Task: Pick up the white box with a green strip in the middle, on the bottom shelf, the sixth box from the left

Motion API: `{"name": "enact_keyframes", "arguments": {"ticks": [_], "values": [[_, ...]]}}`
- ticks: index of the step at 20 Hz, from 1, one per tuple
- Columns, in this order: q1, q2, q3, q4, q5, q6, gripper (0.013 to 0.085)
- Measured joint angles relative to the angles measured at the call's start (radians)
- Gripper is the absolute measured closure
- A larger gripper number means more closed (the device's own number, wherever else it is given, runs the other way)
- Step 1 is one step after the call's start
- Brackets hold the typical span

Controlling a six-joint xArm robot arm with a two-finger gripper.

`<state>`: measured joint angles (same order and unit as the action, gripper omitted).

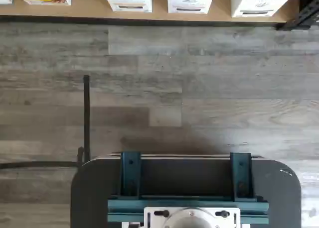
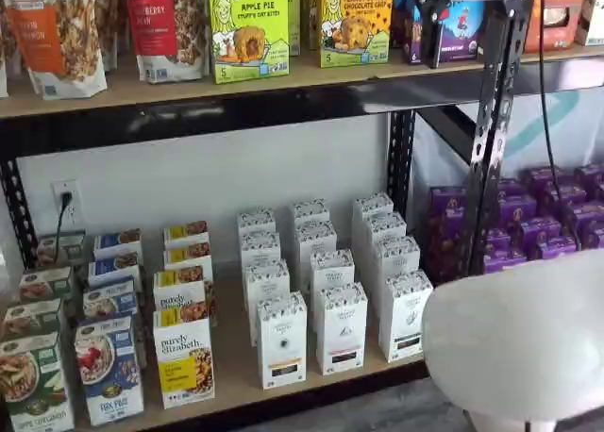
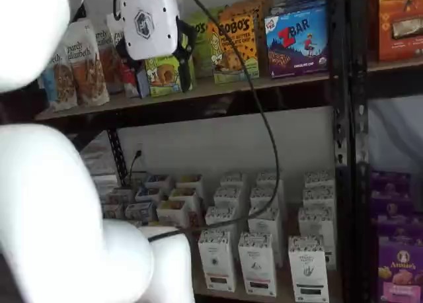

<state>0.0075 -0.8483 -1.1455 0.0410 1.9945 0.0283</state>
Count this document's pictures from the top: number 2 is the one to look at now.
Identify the white wall outlet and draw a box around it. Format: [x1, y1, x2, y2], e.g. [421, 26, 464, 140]
[50, 179, 80, 226]

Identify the blue Z Bar snack box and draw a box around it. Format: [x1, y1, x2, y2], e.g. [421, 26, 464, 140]
[391, 0, 487, 69]

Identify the white snack box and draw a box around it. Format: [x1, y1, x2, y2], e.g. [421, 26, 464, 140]
[576, 0, 604, 47]

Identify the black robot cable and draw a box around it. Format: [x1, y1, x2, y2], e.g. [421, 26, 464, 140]
[536, 0, 582, 247]

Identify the black metal shelving rack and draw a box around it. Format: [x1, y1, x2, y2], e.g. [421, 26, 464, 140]
[0, 0, 537, 432]
[513, 40, 604, 98]

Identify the black power plug cable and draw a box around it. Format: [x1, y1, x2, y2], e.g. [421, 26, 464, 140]
[55, 191, 75, 263]

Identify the green apple cinnamon oatmeal box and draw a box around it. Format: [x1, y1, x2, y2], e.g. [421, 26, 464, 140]
[36, 231, 88, 271]
[18, 265, 76, 306]
[0, 298, 66, 343]
[0, 332, 76, 432]

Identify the yellow Bobo's peanut butter box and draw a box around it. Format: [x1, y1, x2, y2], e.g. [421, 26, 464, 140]
[319, 0, 394, 69]

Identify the white tea box pink strip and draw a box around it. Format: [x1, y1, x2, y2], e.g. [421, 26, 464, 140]
[314, 281, 369, 376]
[294, 220, 339, 282]
[309, 248, 356, 306]
[289, 198, 330, 230]

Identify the red label granola bag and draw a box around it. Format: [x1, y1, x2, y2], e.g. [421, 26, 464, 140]
[123, 0, 212, 85]

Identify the yellow label purely elizabeth box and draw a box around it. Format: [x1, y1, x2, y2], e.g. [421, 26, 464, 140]
[162, 220, 210, 252]
[162, 242, 214, 282]
[152, 266, 210, 318]
[152, 304, 216, 410]

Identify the orange label granola bag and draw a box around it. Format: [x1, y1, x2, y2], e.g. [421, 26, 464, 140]
[0, 0, 110, 101]
[93, 0, 129, 74]

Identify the white tea box green strip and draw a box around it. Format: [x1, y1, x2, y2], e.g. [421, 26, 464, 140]
[383, 269, 434, 364]
[351, 191, 395, 225]
[374, 235, 422, 287]
[361, 210, 409, 249]

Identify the green Bobo's apple pie box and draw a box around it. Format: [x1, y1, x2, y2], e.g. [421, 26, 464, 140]
[209, 0, 293, 85]
[286, 0, 303, 58]

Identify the orange Annie's snack box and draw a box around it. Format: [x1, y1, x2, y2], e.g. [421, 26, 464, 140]
[522, 0, 590, 55]

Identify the white tea box orange strip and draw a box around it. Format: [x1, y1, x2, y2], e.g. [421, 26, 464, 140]
[235, 208, 277, 240]
[243, 258, 292, 320]
[239, 231, 283, 273]
[256, 291, 309, 390]

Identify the blue label granola bag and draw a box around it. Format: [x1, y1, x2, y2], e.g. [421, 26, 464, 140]
[0, 0, 20, 98]

